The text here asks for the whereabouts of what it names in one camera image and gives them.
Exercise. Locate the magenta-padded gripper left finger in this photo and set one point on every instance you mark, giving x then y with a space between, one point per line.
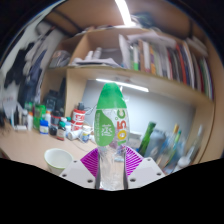
77 173

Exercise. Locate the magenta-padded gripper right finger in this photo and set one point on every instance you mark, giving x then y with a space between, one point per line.
148 171

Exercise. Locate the clear bottle with green label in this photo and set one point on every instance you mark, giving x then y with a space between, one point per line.
110 110

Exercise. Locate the grey shaker bottle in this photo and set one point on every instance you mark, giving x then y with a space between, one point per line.
156 145

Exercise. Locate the dark green glass bottle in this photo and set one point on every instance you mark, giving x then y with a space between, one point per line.
146 140

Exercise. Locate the small white jar blue label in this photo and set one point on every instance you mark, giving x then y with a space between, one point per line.
86 134

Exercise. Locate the dark brown medicine bottle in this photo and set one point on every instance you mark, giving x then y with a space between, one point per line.
61 132

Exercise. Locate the red and white canister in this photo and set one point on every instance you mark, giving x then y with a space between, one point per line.
78 119

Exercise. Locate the small blue and white bottle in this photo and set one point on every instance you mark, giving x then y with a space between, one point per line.
44 128

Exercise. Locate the green plastic container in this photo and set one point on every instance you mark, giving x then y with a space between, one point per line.
39 116

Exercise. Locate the white under-shelf light strip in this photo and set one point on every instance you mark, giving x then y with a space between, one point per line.
123 85

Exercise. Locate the wooden shelf unit with books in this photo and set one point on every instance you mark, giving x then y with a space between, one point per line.
133 76

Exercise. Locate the dark hanging clothes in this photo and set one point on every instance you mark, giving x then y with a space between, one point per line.
26 76

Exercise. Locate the white ceiling light tube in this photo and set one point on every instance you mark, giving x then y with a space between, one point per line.
123 12

